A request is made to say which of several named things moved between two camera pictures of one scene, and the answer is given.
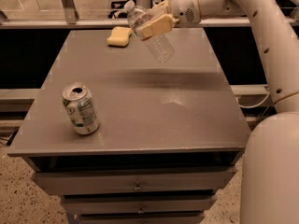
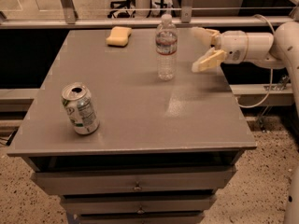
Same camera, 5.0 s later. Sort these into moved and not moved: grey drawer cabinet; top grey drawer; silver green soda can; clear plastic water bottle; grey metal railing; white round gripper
Moved: white round gripper; clear plastic water bottle
Not moved: grey drawer cabinet; silver green soda can; top grey drawer; grey metal railing
